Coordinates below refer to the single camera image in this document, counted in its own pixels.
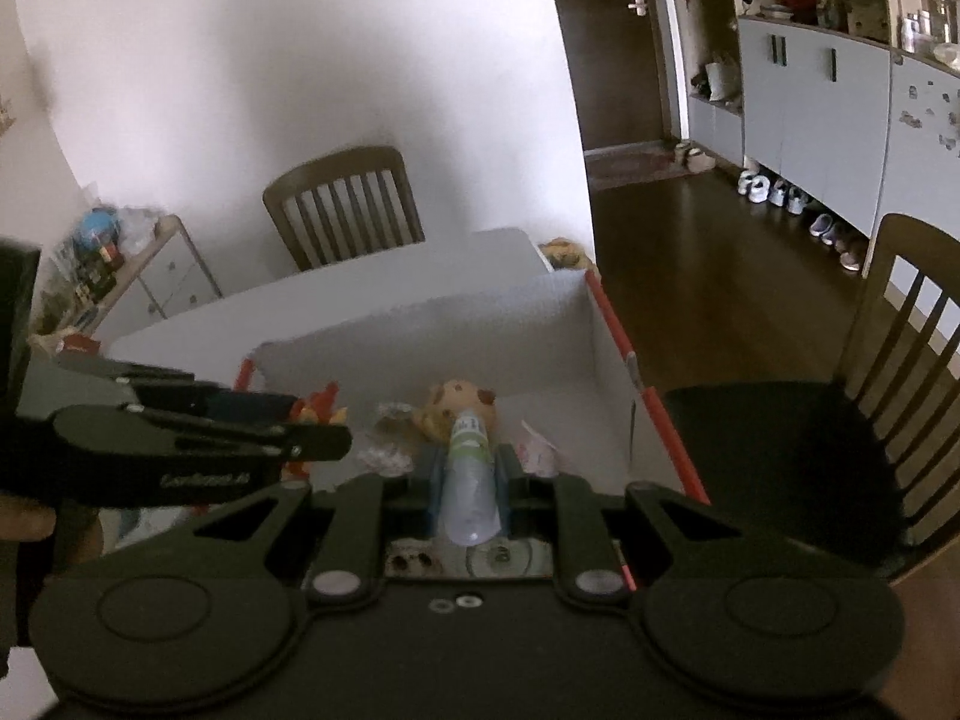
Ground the white drawer sideboard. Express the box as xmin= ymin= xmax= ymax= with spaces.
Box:
xmin=81 ymin=214 xmax=224 ymax=340

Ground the red shoe box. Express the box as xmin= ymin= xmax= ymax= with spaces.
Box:
xmin=232 ymin=266 xmax=713 ymax=593

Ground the wooden chair with dark cushion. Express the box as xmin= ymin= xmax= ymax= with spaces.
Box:
xmin=662 ymin=213 xmax=960 ymax=591

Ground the blue globe toy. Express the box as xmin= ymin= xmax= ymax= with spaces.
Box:
xmin=75 ymin=208 xmax=125 ymax=256

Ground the brown plush toy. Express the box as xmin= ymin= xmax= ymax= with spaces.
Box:
xmin=538 ymin=237 xmax=595 ymax=272

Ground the pair of slippers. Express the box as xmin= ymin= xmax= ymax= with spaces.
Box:
xmin=673 ymin=140 xmax=719 ymax=175

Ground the clear plastic bag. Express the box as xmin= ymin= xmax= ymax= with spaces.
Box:
xmin=120 ymin=205 xmax=164 ymax=254

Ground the small clear plastic bottle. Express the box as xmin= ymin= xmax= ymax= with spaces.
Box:
xmin=436 ymin=406 xmax=503 ymax=548

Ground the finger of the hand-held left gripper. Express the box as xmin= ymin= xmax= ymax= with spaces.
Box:
xmin=52 ymin=403 xmax=355 ymax=482
xmin=96 ymin=366 xmax=302 ymax=426

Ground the chocolate chip cookie toy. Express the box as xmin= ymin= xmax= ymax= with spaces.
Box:
xmin=422 ymin=378 xmax=500 ymax=441

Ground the row of shoes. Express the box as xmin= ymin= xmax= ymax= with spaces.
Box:
xmin=736 ymin=168 xmax=865 ymax=272

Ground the person's left hand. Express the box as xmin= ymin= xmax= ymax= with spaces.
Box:
xmin=0 ymin=499 xmax=104 ymax=569

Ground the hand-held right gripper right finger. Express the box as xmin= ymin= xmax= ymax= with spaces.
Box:
xmin=491 ymin=444 xmax=790 ymax=605

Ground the grey tote bag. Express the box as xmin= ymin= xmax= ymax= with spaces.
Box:
xmin=703 ymin=55 xmax=745 ymax=104

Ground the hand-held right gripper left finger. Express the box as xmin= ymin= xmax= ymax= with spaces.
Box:
xmin=150 ymin=450 xmax=448 ymax=605

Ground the patterned doormat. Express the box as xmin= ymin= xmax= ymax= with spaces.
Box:
xmin=585 ymin=150 xmax=692 ymax=193

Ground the brown wooden door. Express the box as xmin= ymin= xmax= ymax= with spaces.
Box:
xmin=553 ymin=0 xmax=689 ymax=155

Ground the wooden slat-back chair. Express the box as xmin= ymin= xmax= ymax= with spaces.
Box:
xmin=262 ymin=146 xmax=427 ymax=273

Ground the white wall cabinet unit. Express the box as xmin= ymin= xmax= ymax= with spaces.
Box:
xmin=686 ymin=0 xmax=960 ymax=242

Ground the red orange toy figure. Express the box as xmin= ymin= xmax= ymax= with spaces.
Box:
xmin=287 ymin=381 xmax=350 ymax=482

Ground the foil wrapper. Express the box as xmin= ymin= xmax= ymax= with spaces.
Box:
xmin=355 ymin=400 xmax=415 ymax=478

